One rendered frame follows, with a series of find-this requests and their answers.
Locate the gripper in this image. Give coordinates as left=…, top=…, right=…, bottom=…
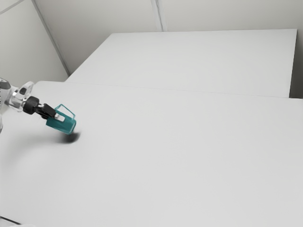
left=23, top=96, right=66, bottom=123

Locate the teal faceted mug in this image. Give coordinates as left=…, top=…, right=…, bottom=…
left=45, top=104, right=77, bottom=135

